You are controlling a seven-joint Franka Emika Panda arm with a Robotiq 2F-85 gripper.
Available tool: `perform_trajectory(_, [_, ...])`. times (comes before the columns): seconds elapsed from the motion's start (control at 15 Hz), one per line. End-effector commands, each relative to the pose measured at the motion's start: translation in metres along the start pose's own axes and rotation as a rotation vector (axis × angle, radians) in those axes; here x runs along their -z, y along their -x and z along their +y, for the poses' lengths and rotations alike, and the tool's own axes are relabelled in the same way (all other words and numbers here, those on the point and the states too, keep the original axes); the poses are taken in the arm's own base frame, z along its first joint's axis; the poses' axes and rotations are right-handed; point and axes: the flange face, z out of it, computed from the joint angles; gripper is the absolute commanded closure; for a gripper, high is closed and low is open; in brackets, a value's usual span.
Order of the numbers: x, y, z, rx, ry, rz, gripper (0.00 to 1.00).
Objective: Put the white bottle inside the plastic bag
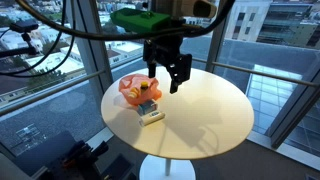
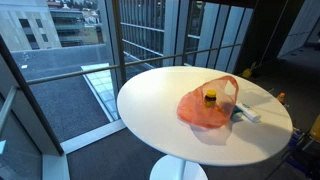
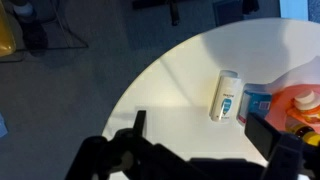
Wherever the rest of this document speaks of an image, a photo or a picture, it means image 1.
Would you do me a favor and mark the round white table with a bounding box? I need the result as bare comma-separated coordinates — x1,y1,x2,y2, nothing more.
101,67,254,180

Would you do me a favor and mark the blue and white box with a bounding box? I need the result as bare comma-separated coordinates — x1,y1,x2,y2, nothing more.
138,100,158,115

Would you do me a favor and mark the dark jar with yellow lid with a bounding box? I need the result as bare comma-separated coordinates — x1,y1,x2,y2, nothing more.
140,81,149,93

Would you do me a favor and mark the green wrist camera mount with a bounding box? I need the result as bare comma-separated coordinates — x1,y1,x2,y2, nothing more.
110,8,182,35

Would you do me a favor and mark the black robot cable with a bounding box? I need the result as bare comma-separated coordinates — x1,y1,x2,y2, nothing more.
0,0,236,78

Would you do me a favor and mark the orange plastic bag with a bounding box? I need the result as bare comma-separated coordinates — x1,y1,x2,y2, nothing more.
118,74,162,106

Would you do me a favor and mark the black equipment on floor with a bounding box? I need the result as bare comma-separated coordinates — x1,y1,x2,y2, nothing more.
13,130,138,180

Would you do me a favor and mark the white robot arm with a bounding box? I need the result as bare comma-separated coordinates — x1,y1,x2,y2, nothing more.
143,0,217,94

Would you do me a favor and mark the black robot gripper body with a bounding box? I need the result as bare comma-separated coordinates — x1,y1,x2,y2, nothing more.
143,35,192,78

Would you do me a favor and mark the metal window railing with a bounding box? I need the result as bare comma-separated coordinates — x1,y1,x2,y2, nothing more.
0,57,320,118

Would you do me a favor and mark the black camera on tripod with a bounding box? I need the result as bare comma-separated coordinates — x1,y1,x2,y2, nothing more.
0,19,39,58

